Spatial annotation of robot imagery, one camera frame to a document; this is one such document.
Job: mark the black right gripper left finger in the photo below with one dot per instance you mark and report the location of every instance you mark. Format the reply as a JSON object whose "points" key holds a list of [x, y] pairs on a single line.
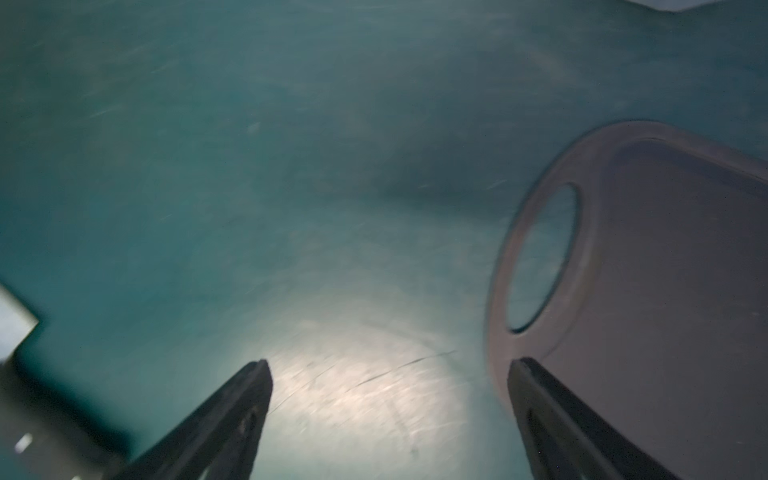
{"points": [[220, 439]]}

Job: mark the silver cleaver knife black handle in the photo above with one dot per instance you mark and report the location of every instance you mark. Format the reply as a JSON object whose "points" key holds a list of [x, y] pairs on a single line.
{"points": [[16, 323]]}

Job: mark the dark grey cutting board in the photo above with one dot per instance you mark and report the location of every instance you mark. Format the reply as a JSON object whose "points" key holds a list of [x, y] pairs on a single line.
{"points": [[658, 319]]}

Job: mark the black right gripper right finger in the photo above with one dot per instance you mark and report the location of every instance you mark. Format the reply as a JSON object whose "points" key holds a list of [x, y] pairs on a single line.
{"points": [[564, 438]]}

